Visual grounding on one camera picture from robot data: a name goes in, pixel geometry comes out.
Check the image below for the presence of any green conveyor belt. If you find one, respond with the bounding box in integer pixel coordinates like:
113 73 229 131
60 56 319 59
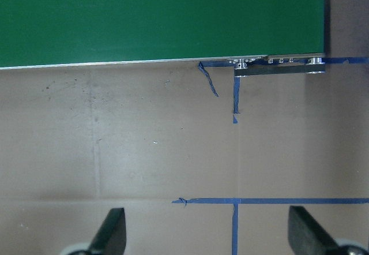
1 0 324 68

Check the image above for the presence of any brown paper table cover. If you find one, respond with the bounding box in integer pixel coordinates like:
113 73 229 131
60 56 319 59
1 0 368 254

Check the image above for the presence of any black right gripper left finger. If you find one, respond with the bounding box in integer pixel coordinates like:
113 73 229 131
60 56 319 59
87 208 126 255

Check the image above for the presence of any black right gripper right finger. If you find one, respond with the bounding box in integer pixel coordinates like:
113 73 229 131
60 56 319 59
288 206 341 255

